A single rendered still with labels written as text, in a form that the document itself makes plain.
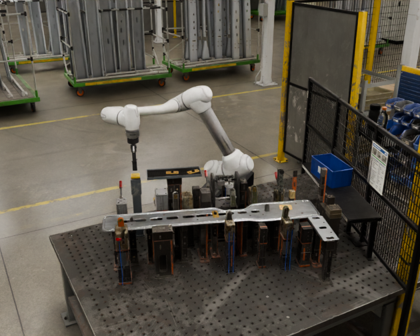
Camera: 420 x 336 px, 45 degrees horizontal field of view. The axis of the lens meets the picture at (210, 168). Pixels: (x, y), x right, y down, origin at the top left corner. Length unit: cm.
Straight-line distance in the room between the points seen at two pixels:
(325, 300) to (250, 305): 44
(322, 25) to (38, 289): 382
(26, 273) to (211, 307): 216
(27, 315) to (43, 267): 64
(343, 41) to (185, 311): 344
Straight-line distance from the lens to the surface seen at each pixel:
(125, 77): 984
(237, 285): 311
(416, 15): 743
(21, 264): 481
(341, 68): 548
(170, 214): 324
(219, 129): 364
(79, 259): 344
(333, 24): 554
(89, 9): 971
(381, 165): 327
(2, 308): 435
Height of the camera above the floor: 257
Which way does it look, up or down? 24 degrees down
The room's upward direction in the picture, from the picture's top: straight up
